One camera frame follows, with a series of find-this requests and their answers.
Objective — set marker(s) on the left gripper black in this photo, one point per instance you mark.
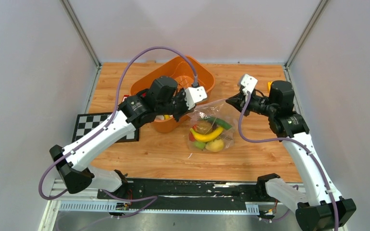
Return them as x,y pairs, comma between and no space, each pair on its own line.
181,94

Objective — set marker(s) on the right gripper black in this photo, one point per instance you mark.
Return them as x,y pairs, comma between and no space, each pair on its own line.
237,100

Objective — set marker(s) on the green cucumber toy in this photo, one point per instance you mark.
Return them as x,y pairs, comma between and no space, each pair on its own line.
219,122

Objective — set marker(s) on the orange plastic basket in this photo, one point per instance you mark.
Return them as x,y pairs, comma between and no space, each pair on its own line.
178,69

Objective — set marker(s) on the clear zip top bag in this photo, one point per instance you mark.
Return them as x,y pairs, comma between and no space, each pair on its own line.
220,109

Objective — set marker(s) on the yellow banana toy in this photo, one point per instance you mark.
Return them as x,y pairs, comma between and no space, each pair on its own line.
207,137

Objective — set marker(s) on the yellow pear toy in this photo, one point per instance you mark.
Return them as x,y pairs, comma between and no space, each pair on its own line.
215,145

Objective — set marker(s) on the red orange peach toy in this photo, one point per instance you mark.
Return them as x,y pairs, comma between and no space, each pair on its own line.
191,137

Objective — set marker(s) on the green apple toy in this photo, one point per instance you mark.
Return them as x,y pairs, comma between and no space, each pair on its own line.
199,145

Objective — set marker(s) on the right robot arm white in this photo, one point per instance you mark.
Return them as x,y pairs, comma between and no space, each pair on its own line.
321,207

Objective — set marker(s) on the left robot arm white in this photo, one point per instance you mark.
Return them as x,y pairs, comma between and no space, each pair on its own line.
73,162

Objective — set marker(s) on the white garlic toy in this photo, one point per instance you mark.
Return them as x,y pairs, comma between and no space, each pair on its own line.
160,117

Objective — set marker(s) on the red white block toy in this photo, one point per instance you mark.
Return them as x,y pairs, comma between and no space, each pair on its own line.
124,98

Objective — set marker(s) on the checkerboard calibration board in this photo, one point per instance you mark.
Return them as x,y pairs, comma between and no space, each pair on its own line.
87,122

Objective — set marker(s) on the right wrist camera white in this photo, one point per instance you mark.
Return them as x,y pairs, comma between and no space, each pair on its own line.
247,84

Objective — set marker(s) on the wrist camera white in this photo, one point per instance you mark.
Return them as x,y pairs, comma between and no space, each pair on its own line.
193,96
247,84

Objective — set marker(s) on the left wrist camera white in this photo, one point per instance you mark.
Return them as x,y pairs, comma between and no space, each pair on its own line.
193,96

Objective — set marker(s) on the yellow triangle bracket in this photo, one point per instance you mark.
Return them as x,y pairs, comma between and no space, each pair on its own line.
269,85

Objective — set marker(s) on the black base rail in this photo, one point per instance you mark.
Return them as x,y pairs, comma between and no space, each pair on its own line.
199,195

